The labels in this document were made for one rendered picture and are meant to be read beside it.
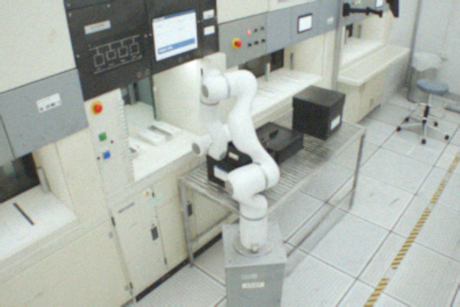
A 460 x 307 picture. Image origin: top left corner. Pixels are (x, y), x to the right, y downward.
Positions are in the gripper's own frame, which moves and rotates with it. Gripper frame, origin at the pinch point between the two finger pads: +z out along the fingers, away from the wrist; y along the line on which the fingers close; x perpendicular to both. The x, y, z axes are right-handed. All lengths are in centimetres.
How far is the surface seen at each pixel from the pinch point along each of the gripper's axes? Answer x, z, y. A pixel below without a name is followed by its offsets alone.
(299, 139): -24, 46, 8
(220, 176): -26.5, -13.6, -2.6
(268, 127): -22, 43, -15
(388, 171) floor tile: -108, 182, 29
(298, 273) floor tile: -109, 21, 33
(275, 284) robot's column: -50, -38, 55
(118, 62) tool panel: 43, -50, -29
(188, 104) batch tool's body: -2.2, 5.1, -47.1
